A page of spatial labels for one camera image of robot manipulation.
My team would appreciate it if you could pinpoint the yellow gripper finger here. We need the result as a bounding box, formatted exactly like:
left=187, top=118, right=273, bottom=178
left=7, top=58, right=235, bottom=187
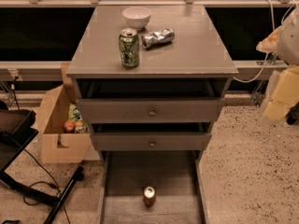
left=261, top=66, right=299, bottom=124
left=256, top=26, right=281, bottom=53

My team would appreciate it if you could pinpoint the orange soda can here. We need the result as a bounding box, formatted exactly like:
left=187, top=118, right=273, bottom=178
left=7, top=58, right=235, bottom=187
left=143, top=186, right=156, bottom=207

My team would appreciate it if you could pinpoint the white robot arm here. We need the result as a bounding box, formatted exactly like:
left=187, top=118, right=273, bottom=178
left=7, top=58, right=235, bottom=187
left=256, top=7, right=299, bottom=121

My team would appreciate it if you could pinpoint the crushed silver can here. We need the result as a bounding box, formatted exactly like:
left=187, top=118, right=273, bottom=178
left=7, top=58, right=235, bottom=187
left=141, top=28, right=175, bottom=49

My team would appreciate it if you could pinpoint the grey wooden drawer cabinet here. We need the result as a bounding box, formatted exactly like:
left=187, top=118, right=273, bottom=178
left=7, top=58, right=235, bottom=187
left=65, top=4, right=239, bottom=224

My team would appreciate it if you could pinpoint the grey open bottom drawer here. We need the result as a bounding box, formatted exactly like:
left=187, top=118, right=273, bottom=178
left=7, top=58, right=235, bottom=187
left=96, top=151, right=208, bottom=224

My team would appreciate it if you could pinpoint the green soda can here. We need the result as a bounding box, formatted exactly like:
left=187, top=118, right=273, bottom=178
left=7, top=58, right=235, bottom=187
left=119, top=28, right=139, bottom=68

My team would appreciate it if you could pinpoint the grey lower middle drawer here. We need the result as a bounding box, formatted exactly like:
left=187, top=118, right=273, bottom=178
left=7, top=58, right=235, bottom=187
left=91, top=133, right=211, bottom=151

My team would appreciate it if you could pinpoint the small can in box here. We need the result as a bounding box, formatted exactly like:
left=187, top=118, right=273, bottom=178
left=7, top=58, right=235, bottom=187
left=75, top=121, right=88, bottom=133

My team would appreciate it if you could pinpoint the white ceramic bowl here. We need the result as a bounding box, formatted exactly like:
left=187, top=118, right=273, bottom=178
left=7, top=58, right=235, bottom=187
left=122, top=7, right=151, bottom=30

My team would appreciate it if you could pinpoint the green snack bag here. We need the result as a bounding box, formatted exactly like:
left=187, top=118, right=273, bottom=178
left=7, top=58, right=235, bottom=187
left=68, top=104, right=81, bottom=122

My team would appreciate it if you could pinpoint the red apple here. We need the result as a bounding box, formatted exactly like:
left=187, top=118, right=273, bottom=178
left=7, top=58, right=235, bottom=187
left=64, top=120, right=76, bottom=133

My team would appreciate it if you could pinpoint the cardboard box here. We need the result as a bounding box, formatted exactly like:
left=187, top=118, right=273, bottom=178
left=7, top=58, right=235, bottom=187
left=36, top=63, right=92, bottom=163

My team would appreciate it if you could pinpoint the black stand base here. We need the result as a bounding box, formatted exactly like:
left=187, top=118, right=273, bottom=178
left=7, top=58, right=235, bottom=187
left=0, top=101, right=84, bottom=224

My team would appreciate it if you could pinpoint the black floor cable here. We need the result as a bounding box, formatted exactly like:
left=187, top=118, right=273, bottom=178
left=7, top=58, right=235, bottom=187
left=10, top=81, right=72, bottom=224

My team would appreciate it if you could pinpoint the metal window rail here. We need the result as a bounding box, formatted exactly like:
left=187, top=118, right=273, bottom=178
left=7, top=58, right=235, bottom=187
left=0, top=0, right=299, bottom=82

